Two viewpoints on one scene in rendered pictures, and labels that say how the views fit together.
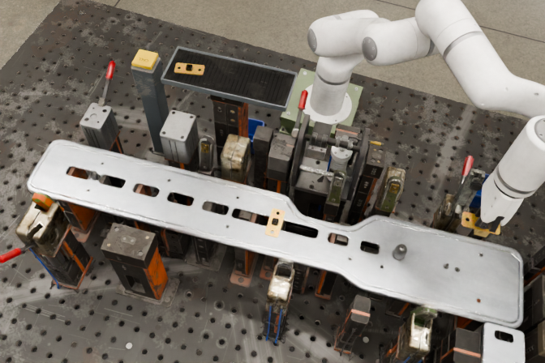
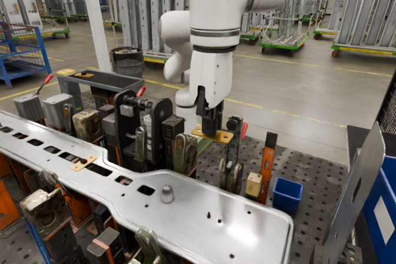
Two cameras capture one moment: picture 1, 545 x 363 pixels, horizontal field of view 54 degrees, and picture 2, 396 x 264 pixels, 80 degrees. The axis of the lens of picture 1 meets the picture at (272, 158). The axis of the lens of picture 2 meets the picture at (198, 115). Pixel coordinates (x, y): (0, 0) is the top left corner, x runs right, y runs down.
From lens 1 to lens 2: 99 cm
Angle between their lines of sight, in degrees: 31
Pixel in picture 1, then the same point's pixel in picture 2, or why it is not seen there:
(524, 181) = (200, 7)
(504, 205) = (196, 63)
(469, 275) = (230, 228)
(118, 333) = not seen: outside the picture
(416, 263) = (180, 208)
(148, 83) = (65, 86)
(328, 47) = (170, 70)
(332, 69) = (180, 95)
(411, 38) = (186, 15)
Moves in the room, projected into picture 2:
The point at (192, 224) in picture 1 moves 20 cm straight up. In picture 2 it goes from (26, 155) to (5, 104)
